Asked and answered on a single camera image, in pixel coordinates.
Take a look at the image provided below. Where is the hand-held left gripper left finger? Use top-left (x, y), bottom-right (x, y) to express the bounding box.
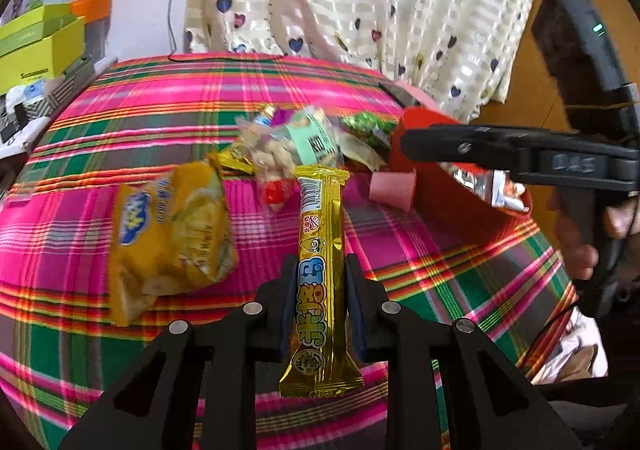
top-left (57, 254), bottom-right (298, 450)

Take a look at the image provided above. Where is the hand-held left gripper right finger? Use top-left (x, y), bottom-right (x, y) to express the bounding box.
top-left (345, 254), bottom-right (586, 450)

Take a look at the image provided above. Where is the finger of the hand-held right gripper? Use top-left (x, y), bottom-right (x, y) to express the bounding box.
top-left (400, 124), bottom-right (523, 178)

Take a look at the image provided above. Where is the red bowl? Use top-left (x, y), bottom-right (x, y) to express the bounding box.
top-left (390, 106), bottom-right (533, 251)

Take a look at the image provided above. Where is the golden snack bar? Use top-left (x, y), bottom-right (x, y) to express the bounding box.
top-left (279, 165), bottom-right (365, 398)

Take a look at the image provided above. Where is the silver red snack packet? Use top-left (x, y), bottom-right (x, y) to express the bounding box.
top-left (445, 163), bottom-right (531, 213)

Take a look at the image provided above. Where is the pink jelly cup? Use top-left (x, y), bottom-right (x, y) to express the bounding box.
top-left (370, 169), bottom-right (417, 211)

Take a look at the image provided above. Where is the green snack packet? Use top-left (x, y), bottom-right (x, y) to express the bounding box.
top-left (342, 113), bottom-right (401, 151)

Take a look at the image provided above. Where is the red white candy packet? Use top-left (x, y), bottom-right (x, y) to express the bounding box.
top-left (257, 175), bottom-right (296, 216)

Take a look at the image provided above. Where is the yellow chip bag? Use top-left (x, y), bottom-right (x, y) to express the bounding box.
top-left (107, 153), bottom-right (240, 327)

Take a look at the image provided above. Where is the clear peanut packet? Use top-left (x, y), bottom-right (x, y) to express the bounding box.
top-left (237, 108), bottom-right (341, 181)

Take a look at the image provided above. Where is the person's right hand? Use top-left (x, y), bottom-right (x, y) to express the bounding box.
top-left (547, 193), bottom-right (599, 279)

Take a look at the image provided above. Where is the pink plastic stool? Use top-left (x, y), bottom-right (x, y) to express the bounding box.
top-left (395, 83), bottom-right (441, 113)

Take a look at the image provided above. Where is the black phone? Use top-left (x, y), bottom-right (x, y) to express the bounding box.
top-left (380, 80), bottom-right (416, 106)

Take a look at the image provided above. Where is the small gold packet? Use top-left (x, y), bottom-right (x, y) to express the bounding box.
top-left (215, 143), bottom-right (258, 176)

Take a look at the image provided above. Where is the white heart print curtain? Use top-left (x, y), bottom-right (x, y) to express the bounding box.
top-left (182, 0), bottom-right (543, 123)

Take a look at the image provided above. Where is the white cloth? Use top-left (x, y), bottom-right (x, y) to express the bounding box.
top-left (540, 317), bottom-right (608, 383)

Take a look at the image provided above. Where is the black white striped box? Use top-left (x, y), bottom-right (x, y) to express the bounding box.
top-left (25, 58), bottom-right (96, 121)

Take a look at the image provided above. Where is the green cardboard box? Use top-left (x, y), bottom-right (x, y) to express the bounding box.
top-left (0, 16), bottom-right (87, 94)

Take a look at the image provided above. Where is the orange box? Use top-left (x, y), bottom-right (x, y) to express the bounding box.
top-left (70, 0), bottom-right (112, 24)

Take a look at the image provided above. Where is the green box lid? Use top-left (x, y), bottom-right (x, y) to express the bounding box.
top-left (0, 0), bottom-right (76, 42)

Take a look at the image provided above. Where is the black cable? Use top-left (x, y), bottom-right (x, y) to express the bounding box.
top-left (167, 0), bottom-right (281, 64)

